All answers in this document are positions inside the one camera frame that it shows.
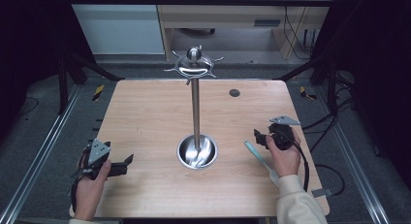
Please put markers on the white cabinet panel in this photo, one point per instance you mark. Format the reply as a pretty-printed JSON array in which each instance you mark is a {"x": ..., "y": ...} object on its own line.
[{"x": 119, "y": 30}]

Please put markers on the light wooden desk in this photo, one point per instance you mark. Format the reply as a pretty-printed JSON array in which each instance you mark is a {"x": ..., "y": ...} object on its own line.
[{"x": 226, "y": 17}]

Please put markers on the black metal frame stand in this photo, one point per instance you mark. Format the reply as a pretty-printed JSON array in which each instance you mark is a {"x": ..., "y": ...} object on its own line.
[
  {"x": 332, "y": 85},
  {"x": 63, "y": 85}
]

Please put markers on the aluminium floor rail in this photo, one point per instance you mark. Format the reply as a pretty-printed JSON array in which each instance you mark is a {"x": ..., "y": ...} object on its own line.
[
  {"x": 38, "y": 156},
  {"x": 355, "y": 159}
]

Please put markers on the black horizontal frame bar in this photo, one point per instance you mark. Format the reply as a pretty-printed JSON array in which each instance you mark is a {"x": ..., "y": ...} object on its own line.
[{"x": 194, "y": 1}]

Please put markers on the person's right hand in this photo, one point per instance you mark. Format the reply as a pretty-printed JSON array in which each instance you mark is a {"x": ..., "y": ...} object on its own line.
[{"x": 287, "y": 161}]

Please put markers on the yellow black floor tape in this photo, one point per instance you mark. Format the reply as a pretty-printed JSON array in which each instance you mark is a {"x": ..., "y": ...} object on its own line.
[
  {"x": 98, "y": 92},
  {"x": 306, "y": 93}
]

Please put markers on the round dark table grommet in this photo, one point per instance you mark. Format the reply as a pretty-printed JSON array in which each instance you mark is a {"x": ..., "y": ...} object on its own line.
[{"x": 234, "y": 93}]

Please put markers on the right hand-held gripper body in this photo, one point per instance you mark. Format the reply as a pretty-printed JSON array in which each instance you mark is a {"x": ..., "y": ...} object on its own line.
[{"x": 281, "y": 136}]

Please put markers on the person's left hand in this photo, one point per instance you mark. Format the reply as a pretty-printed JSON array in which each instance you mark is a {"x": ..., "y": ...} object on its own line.
[{"x": 88, "y": 195}]

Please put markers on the stainless steel utensil rack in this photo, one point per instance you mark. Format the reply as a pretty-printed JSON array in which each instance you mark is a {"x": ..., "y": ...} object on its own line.
[{"x": 195, "y": 104}]

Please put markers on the dark curtain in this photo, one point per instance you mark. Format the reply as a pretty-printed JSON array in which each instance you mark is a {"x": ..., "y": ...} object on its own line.
[
  {"x": 32, "y": 39},
  {"x": 378, "y": 56}
]

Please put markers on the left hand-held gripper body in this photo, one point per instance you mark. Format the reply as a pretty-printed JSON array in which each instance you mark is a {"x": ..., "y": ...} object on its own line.
[{"x": 98, "y": 151}]

